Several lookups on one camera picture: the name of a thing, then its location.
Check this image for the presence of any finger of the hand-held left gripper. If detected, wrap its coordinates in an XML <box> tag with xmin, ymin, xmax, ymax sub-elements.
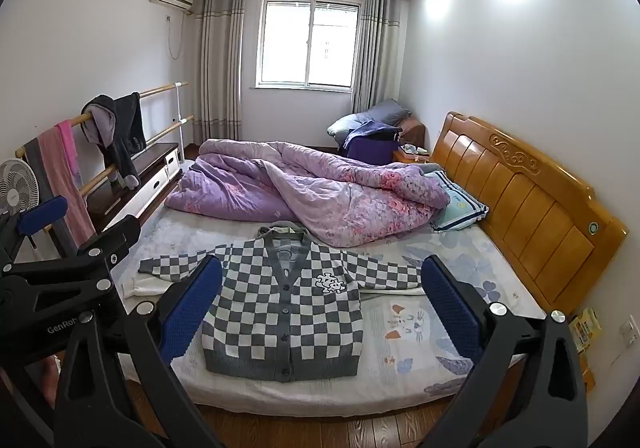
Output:
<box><xmin>0</xmin><ymin>216</ymin><xmax>143</xmax><ymax>287</ymax></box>
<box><xmin>0</xmin><ymin>195</ymin><xmax>69</xmax><ymax>269</ymax></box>

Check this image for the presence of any wooden ballet barre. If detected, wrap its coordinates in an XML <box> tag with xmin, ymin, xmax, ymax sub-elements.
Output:
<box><xmin>15</xmin><ymin>82</ymin><xmax>195</xmax><ymax>199</ymax></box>

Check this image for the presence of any white electric fan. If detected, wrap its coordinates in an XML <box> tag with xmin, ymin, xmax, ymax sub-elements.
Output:
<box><xmin>0</xmin><ymin>159</ymin><xmax>43</xmax><ymax>219</ymax></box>

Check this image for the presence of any grey striped curtain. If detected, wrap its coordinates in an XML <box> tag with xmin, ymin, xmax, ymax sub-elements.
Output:
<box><xmin>351</xmin><ymin>0</ymin><xmax>402</xmax><ymax>115</ymax></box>
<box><xmin>192</xmin><ymin>0</ymin><xmax>247</xmax><ymax>143</ymax></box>

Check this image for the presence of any yellow packet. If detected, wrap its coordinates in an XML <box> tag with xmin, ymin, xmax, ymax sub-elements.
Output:
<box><xmin>570</xmin><ymin>308</ymin><xmax>603</xmax><ymax>354</ymax></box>

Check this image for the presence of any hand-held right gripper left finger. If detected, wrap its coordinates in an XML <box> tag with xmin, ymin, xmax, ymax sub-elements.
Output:
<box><xmin>55</xmin><ymin>255</ymin><xmax>224</xmax><ymax>448</ymax></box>

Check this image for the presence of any air conditioner cord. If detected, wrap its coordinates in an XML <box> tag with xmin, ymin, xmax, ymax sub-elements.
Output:
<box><xmin>166</xmin><ymin>14</ymin><xmax>184</xmax><ymax>61</ymax></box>

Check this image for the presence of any dark hooded jacket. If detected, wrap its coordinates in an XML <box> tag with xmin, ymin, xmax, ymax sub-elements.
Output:
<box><xmin>81</xmin><ymin>92</ymin><xmax>147</xmax><ymax>189</ymax></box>

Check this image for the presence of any dark white low cabinet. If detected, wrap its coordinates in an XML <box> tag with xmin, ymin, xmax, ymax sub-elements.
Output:
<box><xmin>85</xmin><ymin>143</ymin><xmax>181</xmax><ymax>233</ymax></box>

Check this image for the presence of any window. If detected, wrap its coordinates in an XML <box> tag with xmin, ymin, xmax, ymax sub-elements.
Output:
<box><xmin>255</xmin><ymin>0</ymin><xmax>362</xmax><ymax>89</ymax></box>

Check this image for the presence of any light blue pillow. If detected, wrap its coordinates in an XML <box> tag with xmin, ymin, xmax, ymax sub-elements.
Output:
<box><xmin>430</xmin><ymin>170</ymin><xmax>490</xmax><ymax>233</ymax></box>

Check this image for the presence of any wooden nightstand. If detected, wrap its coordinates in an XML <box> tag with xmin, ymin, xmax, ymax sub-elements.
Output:
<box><xmin>392</xmin><ymin>145</ymin><xmax>432</xmax><ymax>165</ymax></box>

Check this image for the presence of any floral bed sheet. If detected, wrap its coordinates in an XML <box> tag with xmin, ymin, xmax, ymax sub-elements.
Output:
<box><xmin>117</xmin><ymin>208</ymin><xmax>546</xmax><ymax>421</ymax></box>

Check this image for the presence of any grey white checkered cardigan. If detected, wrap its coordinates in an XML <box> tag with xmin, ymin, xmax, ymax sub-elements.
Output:
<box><xmin>137</xmin><ymin>223</ymin><xmax>426</xmax><ymax>384</ymax></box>

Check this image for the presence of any purple storage box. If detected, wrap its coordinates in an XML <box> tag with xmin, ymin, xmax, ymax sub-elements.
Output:
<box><xmin>345</xmin><ymin>120</ymin><xmax>403</xmax><ymax>166</ymax></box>

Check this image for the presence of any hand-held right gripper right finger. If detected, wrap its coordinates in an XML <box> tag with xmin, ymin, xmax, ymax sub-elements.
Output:
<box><xmin>420</xmin><ymin>255</ymin><xmax>589</xmax><ymax>448</ymax></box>

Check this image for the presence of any purple floral quilt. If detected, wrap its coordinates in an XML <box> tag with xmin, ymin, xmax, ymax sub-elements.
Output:
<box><xmin>165</xmin><ymin>138</ymin><xmax>451</xmax><ymax>249</ymax></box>

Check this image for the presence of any pink towel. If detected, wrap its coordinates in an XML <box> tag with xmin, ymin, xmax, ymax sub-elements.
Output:
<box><xmin>39</xmin><ymin>120</ymin><xmax>96</xmax><ymax>241</ymax></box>

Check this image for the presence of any grey striped cloth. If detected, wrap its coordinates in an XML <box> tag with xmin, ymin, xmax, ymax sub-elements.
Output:
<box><xmin>22</xmin><ymin>138</ymin><xmax>76</xmax><ymax>249</ymax></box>

